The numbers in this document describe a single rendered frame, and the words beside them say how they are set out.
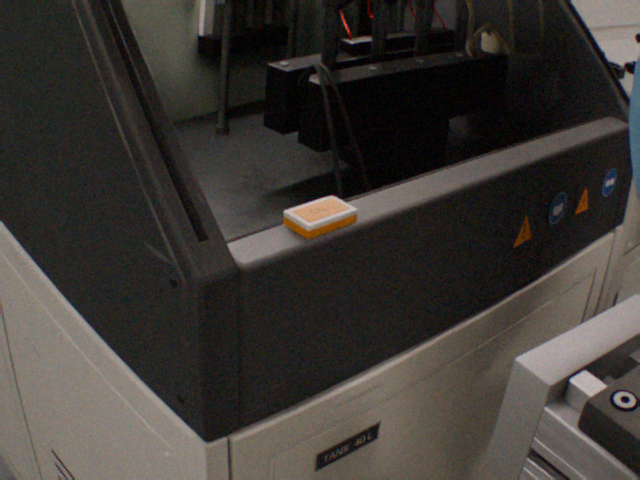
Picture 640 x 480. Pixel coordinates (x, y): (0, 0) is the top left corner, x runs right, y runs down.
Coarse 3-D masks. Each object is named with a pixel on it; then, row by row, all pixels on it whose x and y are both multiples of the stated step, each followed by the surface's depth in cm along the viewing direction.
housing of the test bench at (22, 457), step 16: (0, 336) 116; (0, 352) 118; (0, 368) 123; (0, 384) 127; (0, 400) 132; (0, 416) 138; (16, 416) 125; (0, 432) 144; (16, 432) 130; (0, 448) 151; (16, 448) 136; (16, 464) 142; (32, 464) 129
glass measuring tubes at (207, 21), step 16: (208, 0) 111; (224, 0) 110; (240, 0) 113; (256, 0) 115; (272, 0) 118; (208, 16) 112; (240, 16) 114; (256, 16) 116; (272, 16) 119; (208, 32) 114; (240, 32) 115; (256, 32) 116; (272, 32) 118; (208, 48) 113; (240, 48) 116; (256, 48) 118
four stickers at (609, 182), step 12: (612, 168) 98; (612, 180) 99; (564, 192) 91; (588, 192) 95; (612, 192) 101; (552, 204) 89; (564, 204) 92; (576, 204) 94; (588, 204) 97; (528, 216) 86; (552, 216) 91; (516, 228) 86; (528, 228) 87; (516, 240) 87; (528, 240) 89
